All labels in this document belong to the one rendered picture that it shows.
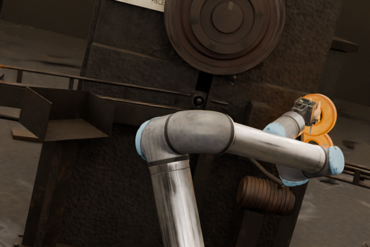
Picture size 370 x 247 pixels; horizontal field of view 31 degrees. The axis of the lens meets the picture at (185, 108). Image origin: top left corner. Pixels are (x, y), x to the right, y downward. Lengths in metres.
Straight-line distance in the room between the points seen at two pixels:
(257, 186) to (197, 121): 0.93
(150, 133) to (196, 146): 0.15
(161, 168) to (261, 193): 0.88
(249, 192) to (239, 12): 0.69
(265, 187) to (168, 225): 0.88
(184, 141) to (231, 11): 0.89
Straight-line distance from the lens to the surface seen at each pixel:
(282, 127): 2.22
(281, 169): 2.26
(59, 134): 2.40
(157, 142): 1.82
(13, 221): 3.11
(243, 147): 1.86
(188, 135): 1.75
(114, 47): 2.77
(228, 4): 2.54
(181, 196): 1.83
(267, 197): 2.65
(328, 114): 2.50
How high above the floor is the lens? 1.28
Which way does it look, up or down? 12 degrees down
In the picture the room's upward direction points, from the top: 14 degrees clockwise
